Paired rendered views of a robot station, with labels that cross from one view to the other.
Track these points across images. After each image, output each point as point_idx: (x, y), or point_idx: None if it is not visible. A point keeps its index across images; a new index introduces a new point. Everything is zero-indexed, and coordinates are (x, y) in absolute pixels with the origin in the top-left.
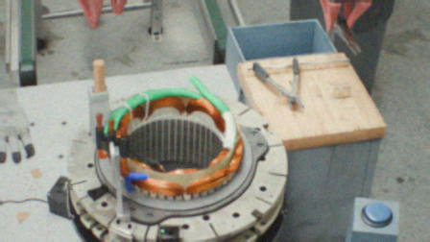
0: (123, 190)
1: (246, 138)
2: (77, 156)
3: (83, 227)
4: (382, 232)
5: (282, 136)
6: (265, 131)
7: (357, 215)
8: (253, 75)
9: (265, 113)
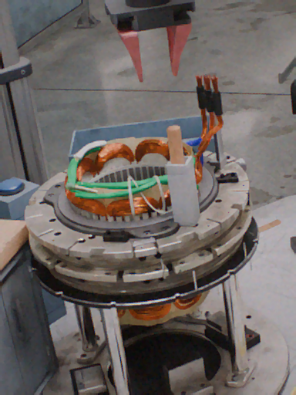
0: (205, 172)
1: (63, 190)
2: (225, 209)
3: (249, 231)
4: (21, 179)
5: (16, 222)
6: (37, 200)
7: (24, 191)
8: None
9: (5, 242)
